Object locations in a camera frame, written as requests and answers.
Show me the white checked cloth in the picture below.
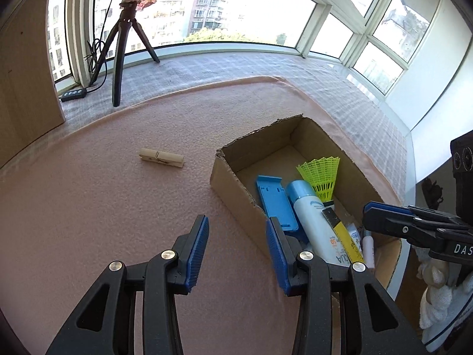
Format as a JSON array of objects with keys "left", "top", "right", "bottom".
[{"left": 59, "top": 51, "right": 412, "bottom": 208}]

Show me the person's right hand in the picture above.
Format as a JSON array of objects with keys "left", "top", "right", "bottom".
[{"left": 416, "top": 248, "right": 473, "bottom": 330}]

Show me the black coiled cable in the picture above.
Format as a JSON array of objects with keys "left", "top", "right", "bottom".
[{"left": 83, "top": 0, "right": 119, "bottom": 89}]

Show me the white blue sunscreen tube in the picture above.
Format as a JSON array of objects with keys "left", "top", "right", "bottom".
[{"left": 286, "top": 180, "right": 350, "bottom": 267}]

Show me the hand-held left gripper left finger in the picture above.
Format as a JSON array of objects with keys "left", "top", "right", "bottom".
[{"left": 46, "top": 214, "right": 210, "bottom": 355}]

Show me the blue phone stand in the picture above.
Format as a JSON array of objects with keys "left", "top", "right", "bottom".
[{"left": 256, "top": 175, "right": 299, "bottom": 233}]

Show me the black inline remote control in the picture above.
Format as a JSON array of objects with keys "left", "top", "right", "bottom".
[{"left": 60, "top": 88, "right": 88, "bottom": 103}]

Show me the yellow shuttlecock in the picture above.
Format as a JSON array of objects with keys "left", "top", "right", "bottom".
[{"left": 296, "top": 156, "right": 341, "bottom": 202}]

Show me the printed tissue packet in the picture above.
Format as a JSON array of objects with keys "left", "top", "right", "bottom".
[{"left": 346, "top": 223, "right": 365, "bottom": 254}]

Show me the white sneaker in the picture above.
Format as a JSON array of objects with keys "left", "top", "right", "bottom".
[{"left": 421, "top": 301, "right": 473, "bottom": 354}]

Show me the black tripod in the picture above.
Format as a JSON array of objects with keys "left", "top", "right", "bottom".
[{"left": 89, "top": 2, "right": 161, "bottom": 107}]

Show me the cardboard box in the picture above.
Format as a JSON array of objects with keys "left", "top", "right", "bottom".
[{"left": 210, "top": 116, "right": 403, "bottom": 289}]

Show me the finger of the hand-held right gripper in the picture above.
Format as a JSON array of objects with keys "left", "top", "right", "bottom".
[
  {"left": 364, "top": 202, "right": 462, "bottom": 226},
  {"left": 362, "top": 207, "right": 462, "bottom": 246}
]

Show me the wooden clothespin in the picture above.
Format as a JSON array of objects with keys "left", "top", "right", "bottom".
[{"left": 139, "top": 148, "right": 184, "bottom": 169}]

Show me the white window frame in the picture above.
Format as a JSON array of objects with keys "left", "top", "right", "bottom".
[{"left": 44, "top": 0, "right": 473, "bottom": 97}]

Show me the dark hanging ornament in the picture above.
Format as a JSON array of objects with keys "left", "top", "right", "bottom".
[{"left": 421, "top": 177, "right": 444, "bottom": 209}]

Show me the pink crumpled wrapper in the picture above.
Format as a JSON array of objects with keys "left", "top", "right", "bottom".
[{"left": 120, "top": 0, "right": 159, "bottom": 12}]

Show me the small white grey-capped tube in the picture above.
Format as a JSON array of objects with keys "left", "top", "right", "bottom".
[{"left": 362, "top": 235, "right": 375, "bottom": 270}]

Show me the large wooden board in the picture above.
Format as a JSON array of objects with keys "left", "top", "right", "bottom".
[{"left": 0, "top": 7, "right": 66, "bottom": 171}]

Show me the yellow black card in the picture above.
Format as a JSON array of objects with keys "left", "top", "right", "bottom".
[{"left": 321, "top": 207, "right": 366, "bottom": 265}]

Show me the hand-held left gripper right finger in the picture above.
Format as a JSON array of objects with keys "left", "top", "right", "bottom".
[{"left": 266, "top": 217, "right": 425, "bottom": 355}]

